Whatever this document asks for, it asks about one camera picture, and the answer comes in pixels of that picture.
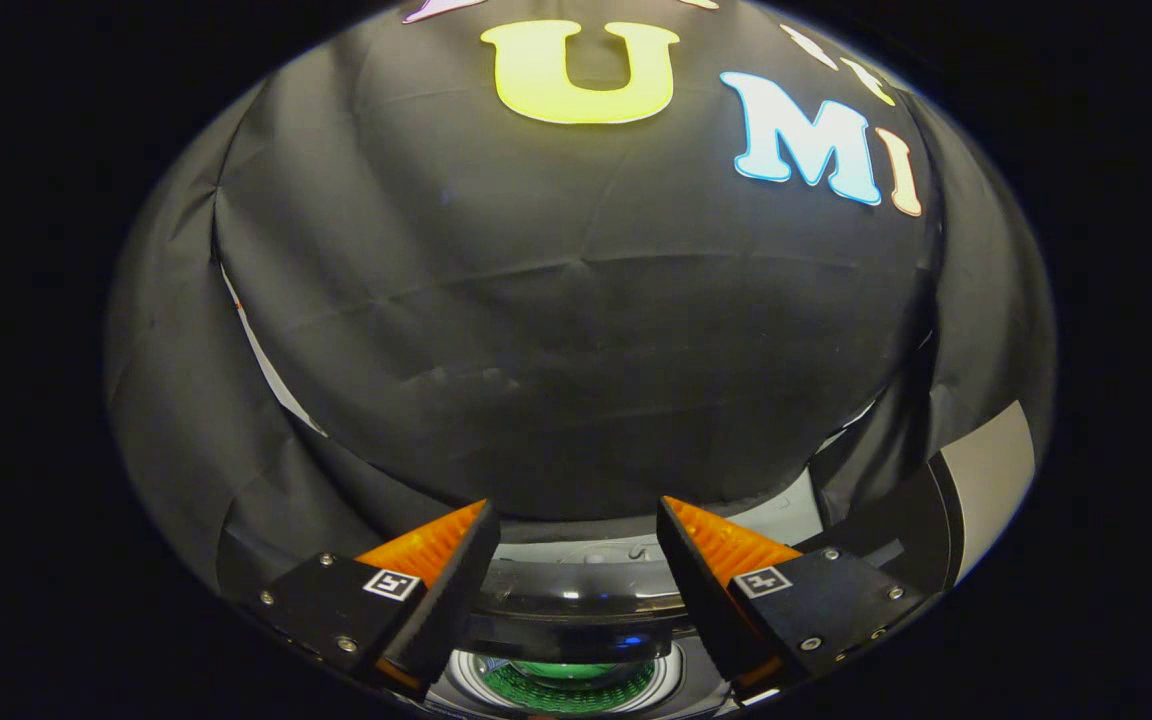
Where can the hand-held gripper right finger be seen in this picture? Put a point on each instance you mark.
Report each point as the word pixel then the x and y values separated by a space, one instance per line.
pixel 701 600

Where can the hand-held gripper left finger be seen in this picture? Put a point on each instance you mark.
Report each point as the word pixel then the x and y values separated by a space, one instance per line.
pixel 451 600

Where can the dark grey washing machine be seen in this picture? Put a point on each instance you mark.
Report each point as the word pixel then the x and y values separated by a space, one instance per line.
pixel 686 690

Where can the dark washing machine lid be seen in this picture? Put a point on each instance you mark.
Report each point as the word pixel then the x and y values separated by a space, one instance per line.
pixel 576 610

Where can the green polo shirt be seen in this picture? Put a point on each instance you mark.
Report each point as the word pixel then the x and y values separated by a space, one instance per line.
pixel 566 690

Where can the black backdrop cloth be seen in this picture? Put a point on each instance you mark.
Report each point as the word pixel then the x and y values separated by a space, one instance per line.
pixel 556 330

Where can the grey cabinet with dark top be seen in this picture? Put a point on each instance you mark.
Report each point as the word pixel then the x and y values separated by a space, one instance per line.
pixel 986 480

